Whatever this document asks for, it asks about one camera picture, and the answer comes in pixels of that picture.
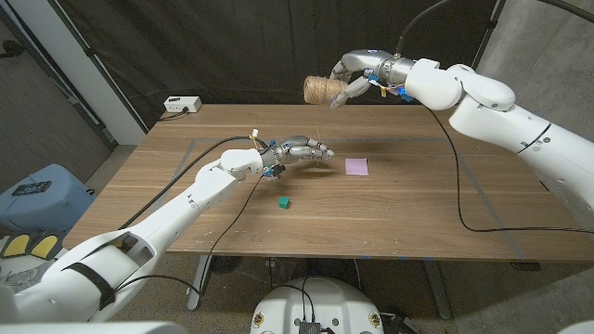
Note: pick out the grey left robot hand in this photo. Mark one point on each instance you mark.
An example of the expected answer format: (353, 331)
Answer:
(297, 149)

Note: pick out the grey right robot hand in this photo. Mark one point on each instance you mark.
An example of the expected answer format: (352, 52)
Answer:
(371, 62)

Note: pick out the brown twine spool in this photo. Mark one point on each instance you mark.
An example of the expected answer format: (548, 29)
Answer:
(322, 90)

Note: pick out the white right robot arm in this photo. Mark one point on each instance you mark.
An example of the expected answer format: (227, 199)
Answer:
(510, 120)

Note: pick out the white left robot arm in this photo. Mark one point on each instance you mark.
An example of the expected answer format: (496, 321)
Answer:
(139, 246)

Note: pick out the small green block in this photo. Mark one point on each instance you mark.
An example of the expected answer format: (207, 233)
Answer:
(284, 202)

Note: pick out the pink sticky note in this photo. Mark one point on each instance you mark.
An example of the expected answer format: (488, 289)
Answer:
(356, 167)

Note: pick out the black backdrop curtain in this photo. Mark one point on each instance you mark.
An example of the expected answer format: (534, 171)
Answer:
(278, 46)

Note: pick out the black backdrop stand pole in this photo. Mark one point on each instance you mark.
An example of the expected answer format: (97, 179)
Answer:
(116, 89)
(487, 32)

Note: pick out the white power box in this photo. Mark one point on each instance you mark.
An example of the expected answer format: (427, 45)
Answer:
(182, 104)

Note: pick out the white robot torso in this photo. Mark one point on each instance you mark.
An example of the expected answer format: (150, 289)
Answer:
(320, 301)

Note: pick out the grey table leg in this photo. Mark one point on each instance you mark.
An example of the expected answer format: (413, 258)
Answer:
(199, 283)
(437, 290)

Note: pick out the black torso port module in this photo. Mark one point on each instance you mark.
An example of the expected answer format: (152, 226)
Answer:
(309, 327)

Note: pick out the yellow black foot pedal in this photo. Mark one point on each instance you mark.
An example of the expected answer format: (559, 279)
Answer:
(45, 244)
(16, 245)

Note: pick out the grey sneaker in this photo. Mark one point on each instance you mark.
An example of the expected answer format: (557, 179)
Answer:
(18, 278)

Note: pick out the black wall rail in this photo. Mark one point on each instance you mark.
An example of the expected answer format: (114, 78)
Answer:
(95, 123)

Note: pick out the black wall hook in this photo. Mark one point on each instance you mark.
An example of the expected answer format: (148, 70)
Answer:
(11, 47)

